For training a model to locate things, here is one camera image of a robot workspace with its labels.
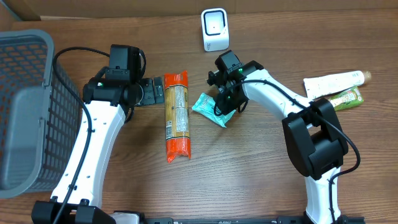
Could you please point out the white cream tube gold cap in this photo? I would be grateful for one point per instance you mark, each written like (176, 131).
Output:
(329, 84)

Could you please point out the green yellow drink pouch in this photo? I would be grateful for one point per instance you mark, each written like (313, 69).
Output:
(347, 99)

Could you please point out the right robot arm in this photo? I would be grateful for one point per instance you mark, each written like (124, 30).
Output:
(311, 129)

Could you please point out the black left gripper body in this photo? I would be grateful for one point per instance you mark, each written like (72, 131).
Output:
(149, 91)

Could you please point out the grey plastic shopping basket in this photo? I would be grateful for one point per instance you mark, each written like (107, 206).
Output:
(39, 117)

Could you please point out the orange cracker package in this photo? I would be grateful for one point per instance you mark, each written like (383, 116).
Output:
(177, 125)

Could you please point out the white barcode scanner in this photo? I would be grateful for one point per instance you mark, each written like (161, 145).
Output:
(215, 30)

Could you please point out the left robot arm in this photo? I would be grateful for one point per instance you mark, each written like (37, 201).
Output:
(108, 102)

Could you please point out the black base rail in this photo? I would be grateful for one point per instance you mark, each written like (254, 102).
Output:
(255, 220)

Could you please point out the teal tissue pack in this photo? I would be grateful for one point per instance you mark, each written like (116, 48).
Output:
(205, 106)

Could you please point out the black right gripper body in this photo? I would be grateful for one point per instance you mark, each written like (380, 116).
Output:
(237, 101)

